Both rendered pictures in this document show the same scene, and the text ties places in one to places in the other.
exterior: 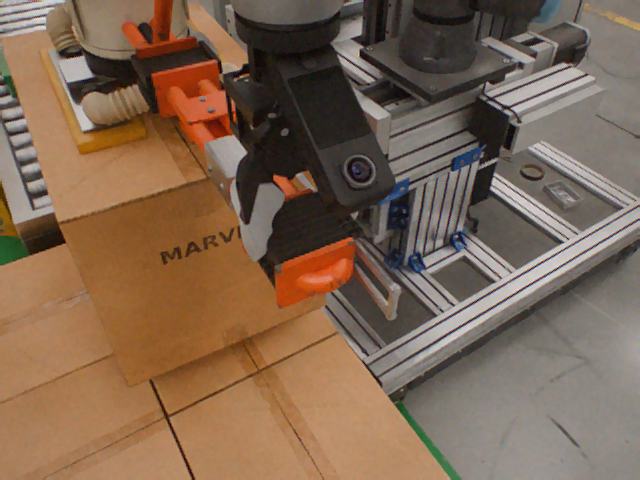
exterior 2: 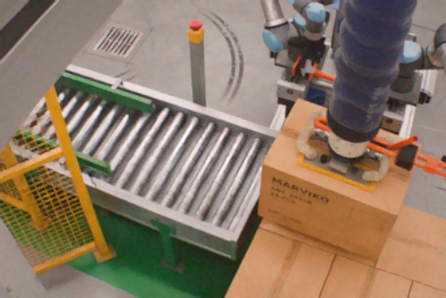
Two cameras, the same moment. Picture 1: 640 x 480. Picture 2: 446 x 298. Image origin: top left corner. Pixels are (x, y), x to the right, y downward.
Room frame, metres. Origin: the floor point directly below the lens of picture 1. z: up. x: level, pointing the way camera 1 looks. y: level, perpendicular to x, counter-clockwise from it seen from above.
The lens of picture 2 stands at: (-0.05, 1.58, 3.07)
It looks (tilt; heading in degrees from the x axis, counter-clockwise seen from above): 53 degrees down; 324
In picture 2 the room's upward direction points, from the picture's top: straight up
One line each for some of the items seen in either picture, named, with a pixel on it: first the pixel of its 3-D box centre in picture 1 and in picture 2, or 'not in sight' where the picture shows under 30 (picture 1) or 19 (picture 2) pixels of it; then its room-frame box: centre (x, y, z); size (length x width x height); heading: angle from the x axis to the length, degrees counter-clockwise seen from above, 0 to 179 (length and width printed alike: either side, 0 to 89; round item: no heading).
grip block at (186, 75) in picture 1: (179, 76); (406, 155); (0.67, 0.18, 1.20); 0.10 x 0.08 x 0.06; 118
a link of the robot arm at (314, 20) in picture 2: not in sight; (314, 17); (1.26, 0.20, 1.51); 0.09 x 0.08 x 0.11; 172
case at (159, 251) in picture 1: (167, 174); (338, 181); (0.88, 0.30, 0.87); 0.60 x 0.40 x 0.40; 28
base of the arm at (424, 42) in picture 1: (440, 30); (401, 75); (1.06, -0.23, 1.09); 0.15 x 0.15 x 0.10
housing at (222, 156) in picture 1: (244, 169); not in sight; (0.48, 0.08, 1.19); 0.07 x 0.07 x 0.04; 28
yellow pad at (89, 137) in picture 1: (85, 81); (338, 166); (0.84, 0.39, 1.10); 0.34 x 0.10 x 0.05; 28
